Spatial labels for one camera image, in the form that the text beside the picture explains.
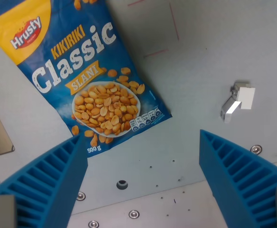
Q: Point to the blue Hrusty peanut bag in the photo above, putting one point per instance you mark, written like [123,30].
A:
[81,78]

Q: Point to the silver table screw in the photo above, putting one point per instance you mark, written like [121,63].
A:
[93,224]
[133,214]
[80,196]
[256,149]

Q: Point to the small metal bracket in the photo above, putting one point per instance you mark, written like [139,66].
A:
[238,101]

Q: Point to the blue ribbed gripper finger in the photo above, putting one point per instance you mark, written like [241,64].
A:
[46,183]
[238,180]

